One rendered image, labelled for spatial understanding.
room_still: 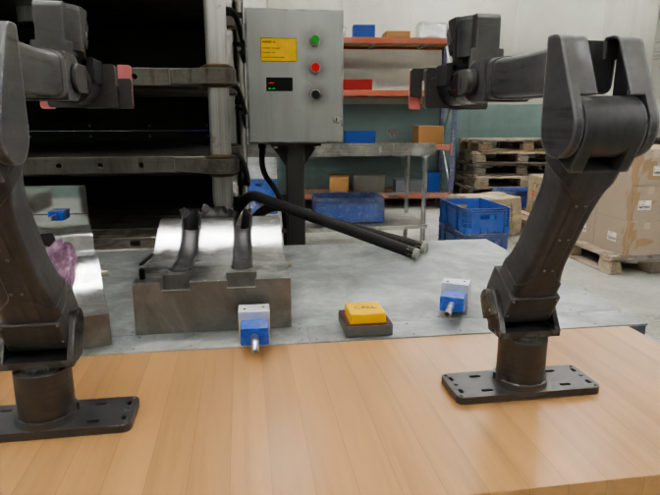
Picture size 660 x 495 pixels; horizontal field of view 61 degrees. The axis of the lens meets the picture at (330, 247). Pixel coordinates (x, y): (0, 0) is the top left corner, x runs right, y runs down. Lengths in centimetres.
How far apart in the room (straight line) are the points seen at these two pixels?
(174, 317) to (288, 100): 98
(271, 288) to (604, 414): 53
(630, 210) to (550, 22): 431
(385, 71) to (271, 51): 599
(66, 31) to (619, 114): 68
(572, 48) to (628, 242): 405
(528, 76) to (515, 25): 751
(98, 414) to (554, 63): 64
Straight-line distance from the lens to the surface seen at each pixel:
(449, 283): 106
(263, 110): 178
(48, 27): 85
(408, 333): 96
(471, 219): 463
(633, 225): 464
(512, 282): 74
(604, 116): 61
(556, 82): 63
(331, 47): 181
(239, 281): 100
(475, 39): 89
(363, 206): 479
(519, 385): 78
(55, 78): 75
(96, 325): 96
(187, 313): 97
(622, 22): 886
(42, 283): 67
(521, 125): 822
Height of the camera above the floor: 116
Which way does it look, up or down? 13 degrees down
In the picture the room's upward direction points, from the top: straight up
